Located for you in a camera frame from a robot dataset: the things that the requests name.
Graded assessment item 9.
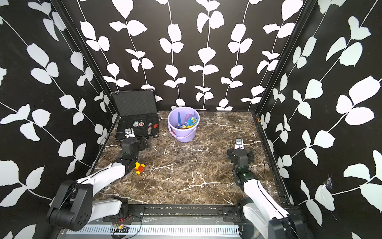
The blue metal trowel wooden handle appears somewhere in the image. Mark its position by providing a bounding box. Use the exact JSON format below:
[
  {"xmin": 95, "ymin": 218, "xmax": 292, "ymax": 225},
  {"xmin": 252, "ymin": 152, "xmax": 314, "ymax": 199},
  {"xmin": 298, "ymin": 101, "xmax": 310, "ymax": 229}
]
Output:
[{"xmin": 178, "ymin": 112, "xmax": 182, "ymax": 128}]

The black front rail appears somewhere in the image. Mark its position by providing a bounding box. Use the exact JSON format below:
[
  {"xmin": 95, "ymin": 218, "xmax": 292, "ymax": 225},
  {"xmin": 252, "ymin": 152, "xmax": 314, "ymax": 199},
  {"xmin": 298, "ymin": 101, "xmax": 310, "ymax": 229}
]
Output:
[{"xmin": 101, "ymin": 204, "xmax": 249, "ymax": 224}]

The yellow plastic square shovel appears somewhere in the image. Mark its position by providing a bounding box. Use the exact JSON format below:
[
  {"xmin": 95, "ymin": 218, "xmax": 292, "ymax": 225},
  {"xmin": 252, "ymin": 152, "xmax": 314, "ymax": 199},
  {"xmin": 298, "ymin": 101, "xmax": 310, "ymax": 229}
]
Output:
[{"xmin": 180, "ymin": 117, "xmax": 198, "ymax": 129}]

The open black tool case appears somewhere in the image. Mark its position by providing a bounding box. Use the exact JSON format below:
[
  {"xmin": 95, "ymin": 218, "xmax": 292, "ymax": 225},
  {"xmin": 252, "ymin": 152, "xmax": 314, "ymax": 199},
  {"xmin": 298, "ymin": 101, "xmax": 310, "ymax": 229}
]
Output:
[{"xmin": 110, "ymin": 90, "xmax": 159, "ymax": 141}]

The white perforated strip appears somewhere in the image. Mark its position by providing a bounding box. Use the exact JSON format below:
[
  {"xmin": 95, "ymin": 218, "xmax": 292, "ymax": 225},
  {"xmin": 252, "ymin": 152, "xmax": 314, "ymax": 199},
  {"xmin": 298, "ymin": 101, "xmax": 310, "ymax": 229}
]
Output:
[{"xmin": 66, "ymin": 225, "xmax": 239, "ymax": 237}]

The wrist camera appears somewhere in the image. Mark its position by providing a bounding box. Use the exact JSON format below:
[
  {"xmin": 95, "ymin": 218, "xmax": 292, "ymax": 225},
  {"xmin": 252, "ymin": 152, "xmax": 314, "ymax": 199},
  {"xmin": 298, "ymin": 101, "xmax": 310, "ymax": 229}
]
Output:
[
  {"xmin": 124, "ymin": 128, "xmax": 135, "ymax": 138},
  {"xmin": 234, "ymin": 138, "xmax": 244, "ymax": 149}
]

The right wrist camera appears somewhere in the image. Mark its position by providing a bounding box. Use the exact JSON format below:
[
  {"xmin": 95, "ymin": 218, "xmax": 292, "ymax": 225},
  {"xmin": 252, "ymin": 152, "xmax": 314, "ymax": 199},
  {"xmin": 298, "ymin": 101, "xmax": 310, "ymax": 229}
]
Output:
[{"xmin": 234, "ymin": 138, "xmax": 244, "ymax": 149}]

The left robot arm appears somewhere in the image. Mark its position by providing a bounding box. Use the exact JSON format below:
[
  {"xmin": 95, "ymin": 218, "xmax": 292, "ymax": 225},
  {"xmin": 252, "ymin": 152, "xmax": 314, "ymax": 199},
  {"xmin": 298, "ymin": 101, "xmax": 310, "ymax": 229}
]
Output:
[{"xmin": 46, "ymin": 137, "xmax": 148, "ymax": 231}]

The yellow red toy car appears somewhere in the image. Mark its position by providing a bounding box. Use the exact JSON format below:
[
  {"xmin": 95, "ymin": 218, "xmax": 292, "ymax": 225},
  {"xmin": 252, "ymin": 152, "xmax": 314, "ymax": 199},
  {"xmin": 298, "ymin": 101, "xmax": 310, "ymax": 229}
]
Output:
[{"xmin": 134, "ymin": 162, "xmax": 145, "ymax": 175}]

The blue rake yellow handle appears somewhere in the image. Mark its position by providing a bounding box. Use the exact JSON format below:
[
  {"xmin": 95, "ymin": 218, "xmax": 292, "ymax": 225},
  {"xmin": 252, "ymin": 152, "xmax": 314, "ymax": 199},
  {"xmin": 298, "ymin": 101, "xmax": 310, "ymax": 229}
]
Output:
[{"xmin": 187, "ymin": 117, "xmax": 198, "ymax": 127}]

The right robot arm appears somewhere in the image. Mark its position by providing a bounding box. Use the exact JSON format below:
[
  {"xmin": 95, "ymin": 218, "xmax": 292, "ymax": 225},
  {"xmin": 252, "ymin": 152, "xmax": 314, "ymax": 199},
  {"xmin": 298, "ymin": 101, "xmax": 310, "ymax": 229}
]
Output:
[{"xmin": 227, "ymin": 148, "xmax": 309, "ymax": 239}]

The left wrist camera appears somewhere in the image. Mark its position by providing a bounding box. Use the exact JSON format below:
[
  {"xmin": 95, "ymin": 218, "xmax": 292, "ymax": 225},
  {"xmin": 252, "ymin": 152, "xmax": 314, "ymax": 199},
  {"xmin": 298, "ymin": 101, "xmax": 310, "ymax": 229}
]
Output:
[{"xmin": 124, "ymin": 128, "xmax": 135, "ymax": 138}]

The purple plastic bucket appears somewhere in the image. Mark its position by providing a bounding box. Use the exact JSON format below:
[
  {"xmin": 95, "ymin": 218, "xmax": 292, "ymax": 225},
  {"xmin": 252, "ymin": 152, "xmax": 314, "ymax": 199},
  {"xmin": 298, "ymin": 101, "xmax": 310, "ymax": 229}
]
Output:
[{"xmin": 167, "ymin": 107, "xmax": 201, "ymax": 142}]

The purple scoop pink handle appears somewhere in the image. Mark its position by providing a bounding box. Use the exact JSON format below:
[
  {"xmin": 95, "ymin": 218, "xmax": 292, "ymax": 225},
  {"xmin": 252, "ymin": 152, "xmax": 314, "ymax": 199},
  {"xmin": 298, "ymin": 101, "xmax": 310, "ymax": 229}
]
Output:
[{"xmin": 185, "ymin": 114, "xmax": 196, "ymax": 122}]

